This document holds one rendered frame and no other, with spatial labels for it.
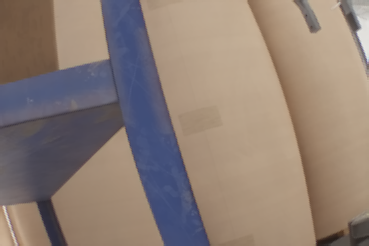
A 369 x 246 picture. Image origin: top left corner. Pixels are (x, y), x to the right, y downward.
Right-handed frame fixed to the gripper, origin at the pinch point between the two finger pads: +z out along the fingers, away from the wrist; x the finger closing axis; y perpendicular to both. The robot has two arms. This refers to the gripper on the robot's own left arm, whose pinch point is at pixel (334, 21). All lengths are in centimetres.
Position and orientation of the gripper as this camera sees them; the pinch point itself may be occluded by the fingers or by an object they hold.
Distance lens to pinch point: 99.3
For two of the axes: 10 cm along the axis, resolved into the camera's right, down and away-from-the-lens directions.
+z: 2.8, 9.4, -1.8
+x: -9.0, 1.9, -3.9
